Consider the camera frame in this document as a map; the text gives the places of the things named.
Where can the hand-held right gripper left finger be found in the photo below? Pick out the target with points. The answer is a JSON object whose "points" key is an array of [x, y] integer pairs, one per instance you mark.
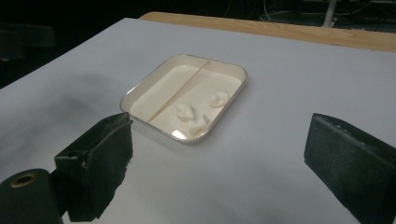
{"points": [[102, 161]]}

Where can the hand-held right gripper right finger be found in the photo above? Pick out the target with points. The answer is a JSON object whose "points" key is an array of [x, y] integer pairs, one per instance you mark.
{"points": [[358, 165]]}

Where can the cream square tray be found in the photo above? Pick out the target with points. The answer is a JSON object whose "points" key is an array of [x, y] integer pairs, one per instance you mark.
{"points": [[162, 93]]}

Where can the white soft food piece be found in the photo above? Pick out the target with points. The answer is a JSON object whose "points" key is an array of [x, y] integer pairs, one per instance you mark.
{"points": [[185, 112], [219, 99], [197, 126]]}

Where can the thin wooden skewer stick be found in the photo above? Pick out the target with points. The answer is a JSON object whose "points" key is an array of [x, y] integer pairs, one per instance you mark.
{"points": [[177, 91]]}

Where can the pale table cover sheet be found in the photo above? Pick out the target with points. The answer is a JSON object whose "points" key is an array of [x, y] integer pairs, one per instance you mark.
{"points": [[280, 93]]}

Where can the white metal stand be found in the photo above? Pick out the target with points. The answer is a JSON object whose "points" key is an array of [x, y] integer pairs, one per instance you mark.
{"points": [[330, 12]]}

